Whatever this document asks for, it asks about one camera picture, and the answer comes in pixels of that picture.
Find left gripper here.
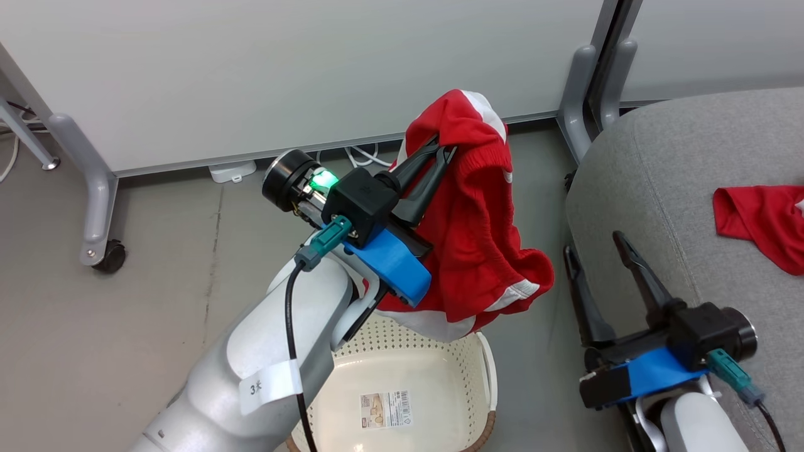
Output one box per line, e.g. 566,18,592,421
262,134,458,261

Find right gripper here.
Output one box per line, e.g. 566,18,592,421
563,230,759,411

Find red shorts with white trim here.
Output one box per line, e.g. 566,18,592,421
361,89,555,343

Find red garment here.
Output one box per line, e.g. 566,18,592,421
712,185,804,277

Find grey fabric sofa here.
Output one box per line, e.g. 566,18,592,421
564,87,804,452

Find wide white partition panel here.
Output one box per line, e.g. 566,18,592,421
0,0,607,178

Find cream perforated laundry basket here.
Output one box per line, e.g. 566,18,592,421
286,313,499,452

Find paper basket sticker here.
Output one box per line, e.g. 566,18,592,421
359,390,414,430

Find white tape label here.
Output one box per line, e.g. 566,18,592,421
239,358,304,416

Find narrow white partition panel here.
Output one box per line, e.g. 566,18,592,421
619,0,804,104

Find white coiled floor cable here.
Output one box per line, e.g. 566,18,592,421
316,143,406,170

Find blue right camera mount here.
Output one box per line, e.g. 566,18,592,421
619,347,712,404

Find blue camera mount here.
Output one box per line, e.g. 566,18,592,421
619,347,712,404
344,227,433,309

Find blue left camera mount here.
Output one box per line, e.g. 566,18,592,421
344,227,433,309

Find teal-plug left camera cable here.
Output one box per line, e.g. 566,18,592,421
285,215,354,452

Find teal-plug camera cable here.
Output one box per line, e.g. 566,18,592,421
706,348,787,452
285,215,354,452

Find teal-plug right camera cable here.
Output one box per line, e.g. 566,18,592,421
706,348,787,452

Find grey partition post with caster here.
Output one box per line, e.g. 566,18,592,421
0,43,120,267

